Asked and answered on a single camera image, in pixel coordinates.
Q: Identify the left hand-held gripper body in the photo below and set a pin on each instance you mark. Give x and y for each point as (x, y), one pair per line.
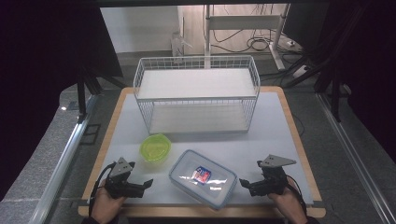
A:
(120, 169)

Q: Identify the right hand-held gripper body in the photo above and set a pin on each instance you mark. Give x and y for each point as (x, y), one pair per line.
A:
(271, 182)

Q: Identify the green round lidded container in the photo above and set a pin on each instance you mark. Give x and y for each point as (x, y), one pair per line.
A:
(155, 147)

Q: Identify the clear rectangular food container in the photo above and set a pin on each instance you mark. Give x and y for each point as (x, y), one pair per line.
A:
(202, 179)

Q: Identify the person's left hand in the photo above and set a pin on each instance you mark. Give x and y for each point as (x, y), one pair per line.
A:
(106, 207)

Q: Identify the pale grey table mat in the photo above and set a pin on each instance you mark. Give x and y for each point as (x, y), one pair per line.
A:
(264, 140)

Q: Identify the black metal stand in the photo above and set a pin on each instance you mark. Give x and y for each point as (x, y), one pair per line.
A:
(82, 93)
(335, 93)

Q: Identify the white power strip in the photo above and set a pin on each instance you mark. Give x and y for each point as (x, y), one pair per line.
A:
(300, 71)

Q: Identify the clear plastic bottle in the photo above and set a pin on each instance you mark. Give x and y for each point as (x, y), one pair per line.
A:
(179, 43)

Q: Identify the dark curtain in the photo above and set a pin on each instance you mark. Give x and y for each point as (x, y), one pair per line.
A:
(40, 62)
(373, 62)

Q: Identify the black floor frame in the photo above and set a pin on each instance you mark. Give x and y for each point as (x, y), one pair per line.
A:
(91, 134)

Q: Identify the aluminium rail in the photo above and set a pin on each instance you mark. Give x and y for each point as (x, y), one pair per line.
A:
(62, 168)
(358, 158)

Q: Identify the white metal desk frame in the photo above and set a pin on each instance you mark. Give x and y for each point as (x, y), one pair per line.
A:
(243, 22)

